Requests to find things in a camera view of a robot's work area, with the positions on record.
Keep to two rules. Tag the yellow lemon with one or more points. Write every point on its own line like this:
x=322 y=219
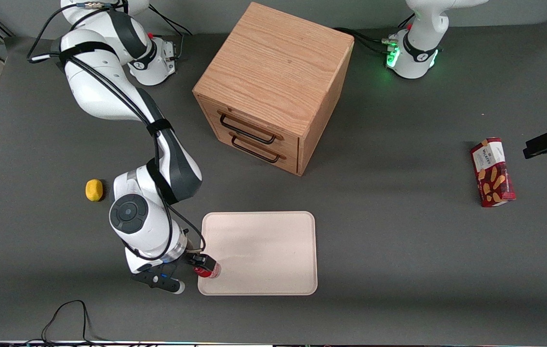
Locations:
x=94 y=190

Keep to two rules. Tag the beige rectangular plastic tray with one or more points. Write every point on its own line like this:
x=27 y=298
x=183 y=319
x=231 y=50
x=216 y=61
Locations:
x=263 y=250

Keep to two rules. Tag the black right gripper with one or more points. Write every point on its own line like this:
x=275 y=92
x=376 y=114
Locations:
x=192 y=259

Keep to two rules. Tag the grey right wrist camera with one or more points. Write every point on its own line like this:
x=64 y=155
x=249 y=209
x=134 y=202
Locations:
x=162 y=282

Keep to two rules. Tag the small red coke bottle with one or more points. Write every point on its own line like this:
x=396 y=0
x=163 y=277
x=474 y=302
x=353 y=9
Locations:
x=212 y=274

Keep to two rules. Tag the red shortbread cookie box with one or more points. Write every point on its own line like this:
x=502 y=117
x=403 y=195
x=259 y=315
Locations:
x=492 y=173

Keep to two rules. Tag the wooden two-drawer cabinet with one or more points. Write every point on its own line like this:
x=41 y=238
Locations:
x=273 y=62

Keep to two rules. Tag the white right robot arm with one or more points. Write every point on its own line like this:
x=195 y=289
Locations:
x=104 y=91

